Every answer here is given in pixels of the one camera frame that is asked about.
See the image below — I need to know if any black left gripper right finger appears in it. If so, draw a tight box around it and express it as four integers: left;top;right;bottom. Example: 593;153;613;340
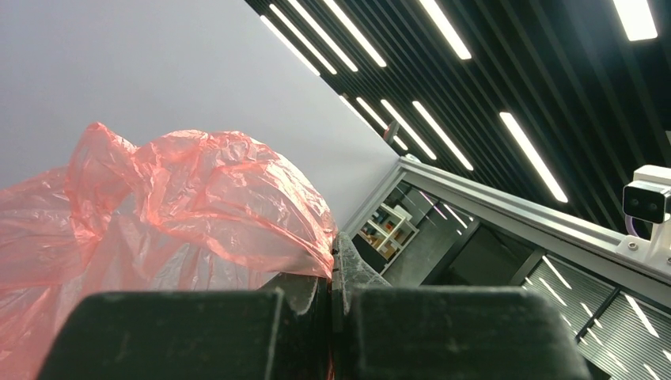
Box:
332;233;591;379

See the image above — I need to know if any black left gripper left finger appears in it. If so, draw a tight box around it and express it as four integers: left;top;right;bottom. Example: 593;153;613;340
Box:
38;274;329;379

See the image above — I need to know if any red plastic trash bag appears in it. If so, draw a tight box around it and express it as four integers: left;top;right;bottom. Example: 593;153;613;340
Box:
1;123;337;379

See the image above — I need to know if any white shelf unit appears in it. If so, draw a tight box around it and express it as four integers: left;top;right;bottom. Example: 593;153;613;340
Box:
358;203;419;263

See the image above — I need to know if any overhead camera on frame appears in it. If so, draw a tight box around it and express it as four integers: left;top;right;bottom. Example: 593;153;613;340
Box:
616;165;670;274

